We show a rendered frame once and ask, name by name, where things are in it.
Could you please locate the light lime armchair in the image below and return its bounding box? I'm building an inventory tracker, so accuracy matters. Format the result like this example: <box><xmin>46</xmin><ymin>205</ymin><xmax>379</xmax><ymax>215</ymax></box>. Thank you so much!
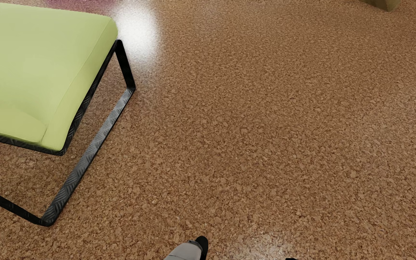
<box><xmin>0</xmin><ymin>1</ymin><xmax>137</xmax><ymax>227</ymax></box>

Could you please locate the olive green furniture piece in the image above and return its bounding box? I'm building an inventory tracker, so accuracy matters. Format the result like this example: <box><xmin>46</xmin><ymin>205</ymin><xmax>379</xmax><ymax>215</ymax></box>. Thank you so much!
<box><xmin>360</xmin><ymin>0</ymin><xmax>402</xmax><ymax>12</ymax></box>

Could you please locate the white robot left leg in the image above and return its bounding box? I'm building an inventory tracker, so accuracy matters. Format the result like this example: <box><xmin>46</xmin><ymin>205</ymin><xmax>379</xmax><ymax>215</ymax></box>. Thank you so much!
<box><xmin>163</xmin><ymin>236</ymin><xmax>209</xmax><ymax>260</ymax></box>

